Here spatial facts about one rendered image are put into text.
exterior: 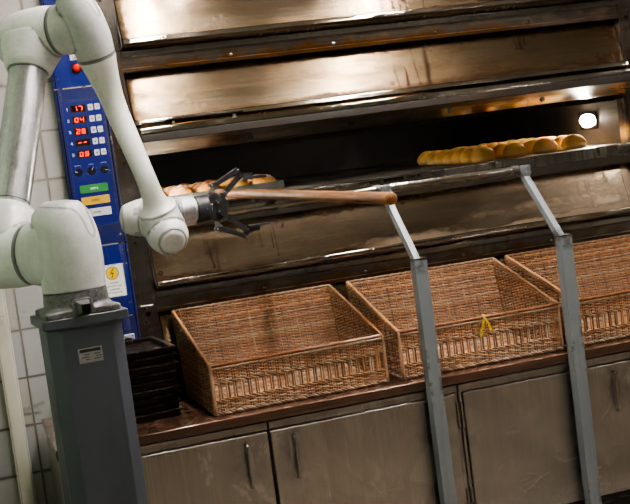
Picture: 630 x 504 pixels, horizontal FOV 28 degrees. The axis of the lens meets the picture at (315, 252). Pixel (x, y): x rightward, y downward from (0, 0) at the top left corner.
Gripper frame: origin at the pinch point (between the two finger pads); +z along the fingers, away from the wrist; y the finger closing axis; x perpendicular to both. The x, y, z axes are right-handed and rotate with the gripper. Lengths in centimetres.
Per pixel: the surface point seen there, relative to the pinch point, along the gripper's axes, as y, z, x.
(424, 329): 45, 43, 3
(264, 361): 47.3, -4.2, -8.4
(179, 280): 24, -17, -54
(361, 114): -21, 48, -42
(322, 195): -0.3, 6.6, 33.2
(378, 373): 57, 31, -8
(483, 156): -1, 104, -71
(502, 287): 43, 93, -47
